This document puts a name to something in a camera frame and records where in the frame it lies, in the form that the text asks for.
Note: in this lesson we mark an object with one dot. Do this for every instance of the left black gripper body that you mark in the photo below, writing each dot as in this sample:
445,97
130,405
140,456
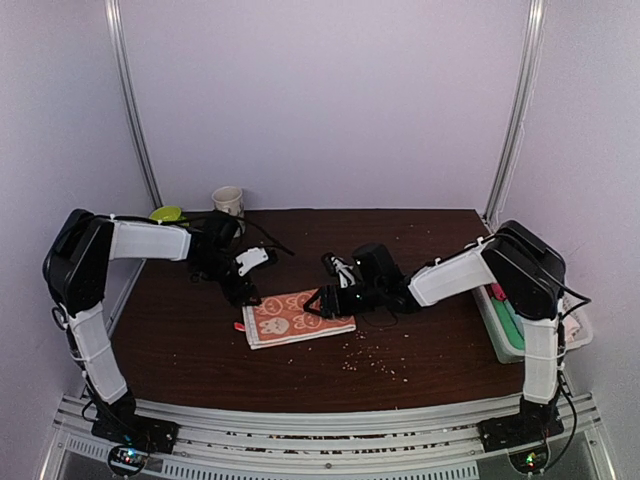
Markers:
233,291

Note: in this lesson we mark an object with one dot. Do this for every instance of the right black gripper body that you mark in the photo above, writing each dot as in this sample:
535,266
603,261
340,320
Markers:
356,304

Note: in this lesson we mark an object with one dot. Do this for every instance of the orange patterned towel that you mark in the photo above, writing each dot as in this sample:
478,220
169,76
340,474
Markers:
281,319

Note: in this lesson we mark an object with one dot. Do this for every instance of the pink microfiber towel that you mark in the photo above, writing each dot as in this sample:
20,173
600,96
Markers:
498,292

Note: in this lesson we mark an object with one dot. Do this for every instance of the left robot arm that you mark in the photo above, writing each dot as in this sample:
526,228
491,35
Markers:
76,270

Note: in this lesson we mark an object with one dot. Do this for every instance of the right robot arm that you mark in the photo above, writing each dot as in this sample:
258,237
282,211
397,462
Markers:
530,273

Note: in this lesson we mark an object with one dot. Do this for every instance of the beige ceramic mug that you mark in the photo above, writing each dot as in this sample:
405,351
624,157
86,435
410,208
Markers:
229,199

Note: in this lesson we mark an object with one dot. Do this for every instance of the green plastic bowl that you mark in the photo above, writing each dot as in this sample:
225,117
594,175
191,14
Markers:
166,214

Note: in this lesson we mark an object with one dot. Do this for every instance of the green rolled towel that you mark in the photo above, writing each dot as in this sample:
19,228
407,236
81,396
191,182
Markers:
515,339

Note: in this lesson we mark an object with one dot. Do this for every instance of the white plastic basket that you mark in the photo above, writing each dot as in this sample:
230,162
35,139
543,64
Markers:
539,336

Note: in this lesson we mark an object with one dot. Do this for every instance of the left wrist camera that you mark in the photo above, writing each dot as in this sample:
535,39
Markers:
256,257

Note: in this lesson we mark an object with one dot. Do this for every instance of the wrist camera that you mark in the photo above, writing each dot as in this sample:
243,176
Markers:
256,257
372,265

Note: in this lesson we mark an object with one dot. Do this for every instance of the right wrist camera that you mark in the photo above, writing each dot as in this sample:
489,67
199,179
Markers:
372,265

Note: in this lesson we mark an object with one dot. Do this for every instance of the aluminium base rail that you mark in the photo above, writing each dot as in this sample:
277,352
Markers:
439,442

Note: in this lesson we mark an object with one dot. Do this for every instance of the right aluminium frame post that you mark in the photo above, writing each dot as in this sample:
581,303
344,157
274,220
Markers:
514,135

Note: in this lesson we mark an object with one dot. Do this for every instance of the aluminium frame post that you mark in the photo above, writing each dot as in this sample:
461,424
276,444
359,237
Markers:
514,135
117,37

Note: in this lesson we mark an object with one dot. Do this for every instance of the left aluminium frame post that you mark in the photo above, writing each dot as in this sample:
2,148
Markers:
117,37

